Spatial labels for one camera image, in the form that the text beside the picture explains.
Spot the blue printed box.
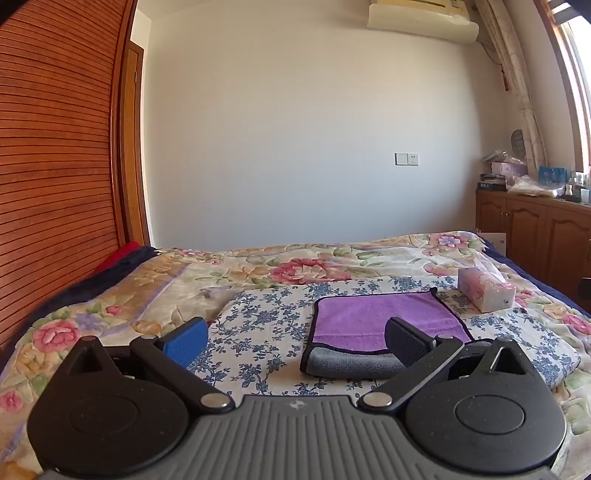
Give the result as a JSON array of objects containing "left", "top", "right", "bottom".
[{"left": 538, "top": 165, "right": 568, "bottom": 186}]

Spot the wooden cabinet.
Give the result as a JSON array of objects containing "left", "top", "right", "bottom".
[{"left": 475, "top": 188, "right": 591, "bottom": 306}]

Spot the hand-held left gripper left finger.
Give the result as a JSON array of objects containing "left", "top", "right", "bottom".
[{"left": 56, "top": 318, "right": 235, "bottom": 413}]

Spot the wooden door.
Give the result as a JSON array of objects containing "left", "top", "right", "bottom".
[{"left": 119, "top": 41, "right": 151, "bottom": 246}]

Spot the wooden window frame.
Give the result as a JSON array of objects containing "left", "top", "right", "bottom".
[{"left": 533, "top": 0, "right": 591, "bottom": 172}]

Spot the purple and grey towel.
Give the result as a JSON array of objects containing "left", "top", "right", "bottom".
[{"left": 300, "top": 287, "right": 492, "bottom": 380}]

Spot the colourful floral quilt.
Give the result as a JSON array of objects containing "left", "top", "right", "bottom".
[{"left": 0, "top": 231, "right": 591, "bottom": 480}]

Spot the blue floral white cloth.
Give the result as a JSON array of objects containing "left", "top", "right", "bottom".
[{"left": 187, "top": 276, "right": 581, "bottom": 398}]

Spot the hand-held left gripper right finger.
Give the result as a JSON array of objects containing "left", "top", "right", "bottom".
[{"left": 358, "top": 318, "right": 533, "bottom": 413}]

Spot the stack of dark books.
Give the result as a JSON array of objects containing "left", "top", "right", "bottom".
[{"left": 479, "top": 172, "right": 509, "bottom": 191}]

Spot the white cardboard carton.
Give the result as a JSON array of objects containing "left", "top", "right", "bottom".
[{"left": 477, "top": 229, "right": 507, "bottom": 256}]

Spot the pink patterned box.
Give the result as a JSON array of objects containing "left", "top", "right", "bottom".
[{"left": 491, "top": 161, "right": 528, "bottom": 186}]

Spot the pink floral tissue box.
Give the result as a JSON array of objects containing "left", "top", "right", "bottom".
[{"left": 458, "top": 266, "right": 516, "bottom": 313}]

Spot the clear plastic bag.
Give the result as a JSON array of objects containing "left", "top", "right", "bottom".
[{"left": 507, "top": 175, "right": 568, "bottom": 199}]

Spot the patterned beige curtain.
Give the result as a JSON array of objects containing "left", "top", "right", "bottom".
[{"left": 475, "top": 0, "right": 549, "bottom": 172}]

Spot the white air conditioner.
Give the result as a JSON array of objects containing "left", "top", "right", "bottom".
[{"left": 367, "top": 0, "right": 480, "bottom": 45}]

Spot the red cloth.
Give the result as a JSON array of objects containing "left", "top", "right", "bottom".
[{"left": 95, "top": 241, "right": 142, "bottom": 273}]

